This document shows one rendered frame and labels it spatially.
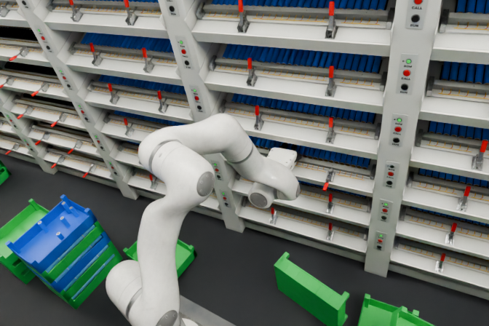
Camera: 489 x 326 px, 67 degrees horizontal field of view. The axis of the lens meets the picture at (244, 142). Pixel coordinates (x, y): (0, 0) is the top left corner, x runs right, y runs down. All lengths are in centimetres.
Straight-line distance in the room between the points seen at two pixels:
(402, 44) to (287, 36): 30
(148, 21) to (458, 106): 100
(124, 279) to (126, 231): 110
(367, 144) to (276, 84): 36
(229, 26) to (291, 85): 27
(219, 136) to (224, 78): 43
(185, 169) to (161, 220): 15
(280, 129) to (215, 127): 47
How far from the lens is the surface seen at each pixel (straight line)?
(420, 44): 104
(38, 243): 192
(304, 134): 132
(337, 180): 143
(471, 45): 105
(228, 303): 179
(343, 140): 129
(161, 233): 94
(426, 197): 141
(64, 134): 237
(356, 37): 107
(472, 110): 116
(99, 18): 154
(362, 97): 116
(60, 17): 169
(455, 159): 128
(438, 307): 181
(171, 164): 85
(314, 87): 120
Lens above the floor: 158
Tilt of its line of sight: 41 degrees down
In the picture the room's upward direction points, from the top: 11 degrees counter-clockwise
